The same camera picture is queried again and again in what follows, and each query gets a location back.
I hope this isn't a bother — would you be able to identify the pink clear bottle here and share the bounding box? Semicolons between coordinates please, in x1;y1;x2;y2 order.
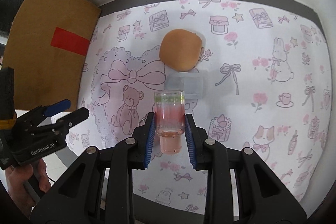
154;90;185;155

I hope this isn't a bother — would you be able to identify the orange makeup sponge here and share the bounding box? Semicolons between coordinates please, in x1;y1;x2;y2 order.
159;29;202;72

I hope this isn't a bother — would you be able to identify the brown cardboard box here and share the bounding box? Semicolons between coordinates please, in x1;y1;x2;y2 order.
3;0;101;111

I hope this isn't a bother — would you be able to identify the white patterned desk mat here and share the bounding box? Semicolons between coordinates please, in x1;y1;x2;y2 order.
67;0;332;200

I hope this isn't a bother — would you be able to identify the white clear plastic case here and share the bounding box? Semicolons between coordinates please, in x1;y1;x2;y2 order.
164;72;204;99

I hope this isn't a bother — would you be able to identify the person left hand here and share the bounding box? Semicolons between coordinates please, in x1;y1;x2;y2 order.
5;159;51;217

